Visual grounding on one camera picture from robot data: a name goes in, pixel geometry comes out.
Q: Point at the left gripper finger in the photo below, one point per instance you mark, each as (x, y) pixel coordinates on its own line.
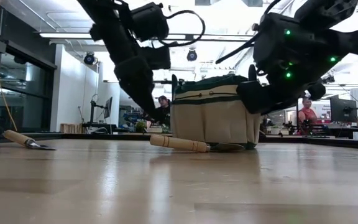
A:
(146, 102)

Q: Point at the black aluminium table frame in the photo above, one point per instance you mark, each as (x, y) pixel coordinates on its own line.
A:
(89, 136)

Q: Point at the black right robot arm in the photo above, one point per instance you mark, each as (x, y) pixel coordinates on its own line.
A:
(325, 12)

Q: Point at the ceiling light strip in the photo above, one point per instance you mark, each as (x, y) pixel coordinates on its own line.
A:
(73, 35)

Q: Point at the beige green gardening bag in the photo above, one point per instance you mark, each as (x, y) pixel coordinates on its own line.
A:
(213, 121)

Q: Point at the round black ceiling speaker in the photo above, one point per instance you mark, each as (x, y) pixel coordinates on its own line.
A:
(89, 59)
(192, 56)

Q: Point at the black ceiling track lights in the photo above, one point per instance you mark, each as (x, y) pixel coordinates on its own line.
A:
(328, 80)

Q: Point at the black background robot arm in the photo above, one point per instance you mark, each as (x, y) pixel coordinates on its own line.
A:
(291, 127)

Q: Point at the small potted green plant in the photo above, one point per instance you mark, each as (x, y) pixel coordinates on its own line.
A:
(140, 126)

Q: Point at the large dark computer monitor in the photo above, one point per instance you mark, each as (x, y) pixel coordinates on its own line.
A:
(342, 110)

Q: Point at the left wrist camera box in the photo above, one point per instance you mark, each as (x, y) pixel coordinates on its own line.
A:
(149, 21)

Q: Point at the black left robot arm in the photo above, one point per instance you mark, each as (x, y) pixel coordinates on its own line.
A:
(95, 12)

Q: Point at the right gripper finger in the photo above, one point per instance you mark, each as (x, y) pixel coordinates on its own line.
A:
(259, 98)

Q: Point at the person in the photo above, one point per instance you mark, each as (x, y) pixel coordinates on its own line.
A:
(164, 109)
(308, 115)

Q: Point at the computer monitor on arm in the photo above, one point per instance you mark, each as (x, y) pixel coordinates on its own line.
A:
(108, 107)

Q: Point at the dark office desk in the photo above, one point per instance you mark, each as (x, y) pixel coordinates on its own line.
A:
(337, 132)

